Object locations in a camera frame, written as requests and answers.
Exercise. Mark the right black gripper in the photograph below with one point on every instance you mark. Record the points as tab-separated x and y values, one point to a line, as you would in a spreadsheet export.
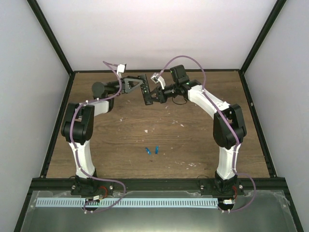
162	98

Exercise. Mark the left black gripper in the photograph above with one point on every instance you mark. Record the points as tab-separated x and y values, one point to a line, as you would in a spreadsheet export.
125	82

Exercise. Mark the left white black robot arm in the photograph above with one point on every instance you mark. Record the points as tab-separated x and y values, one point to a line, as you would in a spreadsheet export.
78	122

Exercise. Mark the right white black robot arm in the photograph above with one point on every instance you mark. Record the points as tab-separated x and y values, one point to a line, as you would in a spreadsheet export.
229	127

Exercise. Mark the left blue battery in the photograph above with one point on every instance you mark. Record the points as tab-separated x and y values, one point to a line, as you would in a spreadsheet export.
148	151

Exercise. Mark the clear plastic sheet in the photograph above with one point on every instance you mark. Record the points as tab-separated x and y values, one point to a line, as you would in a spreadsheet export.
261	211

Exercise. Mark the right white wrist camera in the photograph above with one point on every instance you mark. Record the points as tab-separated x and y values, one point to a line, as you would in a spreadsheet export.
157	78

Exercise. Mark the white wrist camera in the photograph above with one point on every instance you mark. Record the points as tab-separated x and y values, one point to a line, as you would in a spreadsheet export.
157	78
121	68

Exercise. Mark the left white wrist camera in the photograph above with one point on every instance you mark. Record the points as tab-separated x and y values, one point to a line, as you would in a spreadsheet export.
121	68

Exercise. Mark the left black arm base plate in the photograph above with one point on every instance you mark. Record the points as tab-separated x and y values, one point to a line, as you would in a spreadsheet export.
88	190

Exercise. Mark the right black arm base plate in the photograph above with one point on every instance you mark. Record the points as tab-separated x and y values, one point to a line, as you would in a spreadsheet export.
214	191

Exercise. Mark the light blue slotted cable duct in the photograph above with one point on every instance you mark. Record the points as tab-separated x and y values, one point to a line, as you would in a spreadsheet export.
130	202

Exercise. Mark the black aluminium frame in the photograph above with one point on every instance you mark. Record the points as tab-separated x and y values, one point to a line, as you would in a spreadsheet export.
272	183

